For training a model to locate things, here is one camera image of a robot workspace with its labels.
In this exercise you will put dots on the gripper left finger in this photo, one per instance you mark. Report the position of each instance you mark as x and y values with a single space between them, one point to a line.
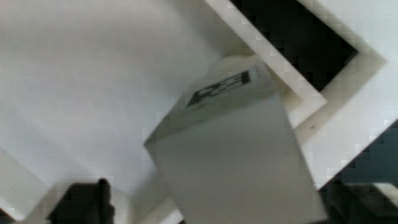
85 207

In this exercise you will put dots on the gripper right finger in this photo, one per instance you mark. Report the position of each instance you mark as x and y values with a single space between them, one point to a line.
362 203

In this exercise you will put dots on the white leg with marker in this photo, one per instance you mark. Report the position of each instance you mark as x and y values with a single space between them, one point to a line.
227 152

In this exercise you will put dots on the white square tabletop part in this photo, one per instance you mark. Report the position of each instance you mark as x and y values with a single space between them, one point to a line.
101 59

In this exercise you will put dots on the white obstacle fence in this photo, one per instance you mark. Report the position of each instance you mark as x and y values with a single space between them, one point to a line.
362 110

